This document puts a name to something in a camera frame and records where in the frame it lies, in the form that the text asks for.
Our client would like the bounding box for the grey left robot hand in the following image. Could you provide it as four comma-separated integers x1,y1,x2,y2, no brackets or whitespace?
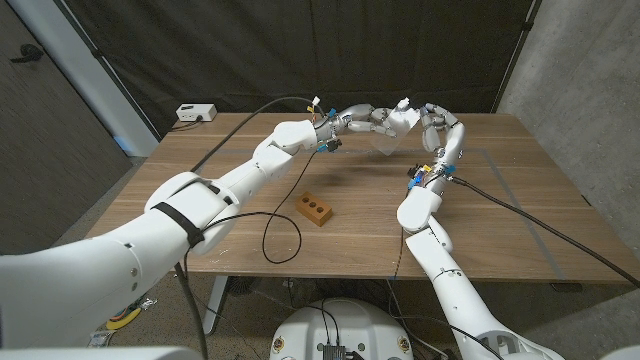
314,103,401,151

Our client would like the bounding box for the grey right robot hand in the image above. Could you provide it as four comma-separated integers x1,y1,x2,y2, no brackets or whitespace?
414,102,466,197

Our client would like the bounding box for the brown block with three holes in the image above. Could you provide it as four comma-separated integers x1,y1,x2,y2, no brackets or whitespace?
294,191,334,228

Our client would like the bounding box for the black backdrop pole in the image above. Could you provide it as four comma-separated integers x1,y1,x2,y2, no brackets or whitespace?
52,0,162,141
491,0,544,115

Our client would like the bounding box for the white power box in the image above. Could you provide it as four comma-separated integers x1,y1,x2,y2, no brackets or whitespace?
175,103,218,123

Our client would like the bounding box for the dark round fan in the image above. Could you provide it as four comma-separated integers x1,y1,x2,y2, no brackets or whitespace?
227,275,261,297

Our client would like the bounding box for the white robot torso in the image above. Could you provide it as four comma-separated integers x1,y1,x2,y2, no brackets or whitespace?
269,298,414,360

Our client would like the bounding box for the grey table leg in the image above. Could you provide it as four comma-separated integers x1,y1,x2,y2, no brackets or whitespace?
201,274,230,336

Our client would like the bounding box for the white pillar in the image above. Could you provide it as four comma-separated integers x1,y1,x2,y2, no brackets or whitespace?
7,0,161,157

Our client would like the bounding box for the teal tool tray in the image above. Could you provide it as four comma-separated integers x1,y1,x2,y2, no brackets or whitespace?
110,297,151,322

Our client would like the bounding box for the yellow flat floor item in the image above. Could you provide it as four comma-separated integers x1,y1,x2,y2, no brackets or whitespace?
105,308,142,332

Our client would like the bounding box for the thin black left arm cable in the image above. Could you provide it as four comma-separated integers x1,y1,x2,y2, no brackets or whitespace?
199,149,321,265

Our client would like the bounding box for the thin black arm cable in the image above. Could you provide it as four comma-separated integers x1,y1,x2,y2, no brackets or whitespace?
199,149,321,265
387,227,506,360

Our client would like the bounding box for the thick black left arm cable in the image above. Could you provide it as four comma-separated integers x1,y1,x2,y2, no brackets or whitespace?
172,96,326,360

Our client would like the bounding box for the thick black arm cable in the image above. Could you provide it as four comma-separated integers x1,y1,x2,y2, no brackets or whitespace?
449,175,640,289
172,96,326,360

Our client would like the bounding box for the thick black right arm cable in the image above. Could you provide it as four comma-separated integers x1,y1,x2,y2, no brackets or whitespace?
449,175,640,289

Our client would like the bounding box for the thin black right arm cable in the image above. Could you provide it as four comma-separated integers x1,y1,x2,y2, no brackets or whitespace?
387,227,506,360

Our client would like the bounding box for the black power box cable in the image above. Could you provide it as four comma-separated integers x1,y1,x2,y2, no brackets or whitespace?
170,115,204,132

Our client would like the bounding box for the white floor cable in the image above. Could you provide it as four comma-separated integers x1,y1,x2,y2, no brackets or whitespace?
384,279,446,359

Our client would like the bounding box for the black torso cable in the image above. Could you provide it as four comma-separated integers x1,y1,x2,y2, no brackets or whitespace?
312,298,342,347

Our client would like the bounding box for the black door handle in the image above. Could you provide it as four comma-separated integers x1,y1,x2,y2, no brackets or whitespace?
9,43,45,65

